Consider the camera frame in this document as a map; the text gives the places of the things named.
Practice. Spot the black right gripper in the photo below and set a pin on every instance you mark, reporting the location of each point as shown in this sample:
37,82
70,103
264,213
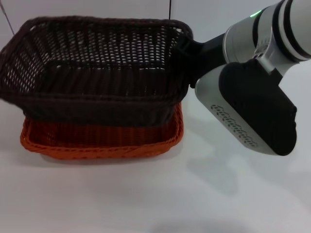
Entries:
209,58

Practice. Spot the dark brown woven basket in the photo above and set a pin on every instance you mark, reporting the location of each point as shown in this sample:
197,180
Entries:
97,92

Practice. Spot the orange woven basket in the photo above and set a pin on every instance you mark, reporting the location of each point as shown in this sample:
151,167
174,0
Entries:
102,143

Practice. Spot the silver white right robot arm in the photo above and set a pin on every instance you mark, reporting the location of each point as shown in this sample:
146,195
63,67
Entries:
267,31

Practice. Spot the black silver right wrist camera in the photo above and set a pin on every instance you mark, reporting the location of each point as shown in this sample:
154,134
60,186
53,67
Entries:
252,109

